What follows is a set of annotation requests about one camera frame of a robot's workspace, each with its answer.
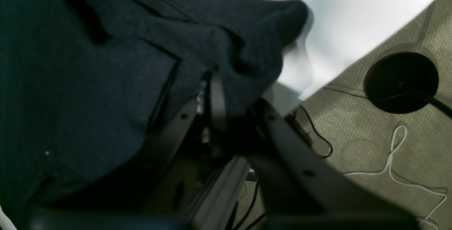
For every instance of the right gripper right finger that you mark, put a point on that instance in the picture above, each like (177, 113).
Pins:
(303, 192)

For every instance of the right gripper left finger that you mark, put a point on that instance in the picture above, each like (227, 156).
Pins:
(153, 190)

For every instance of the black T-shirt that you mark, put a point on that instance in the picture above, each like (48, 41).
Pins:
(83, 81)

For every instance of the black round floor base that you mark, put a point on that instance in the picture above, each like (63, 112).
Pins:
(403, 83)

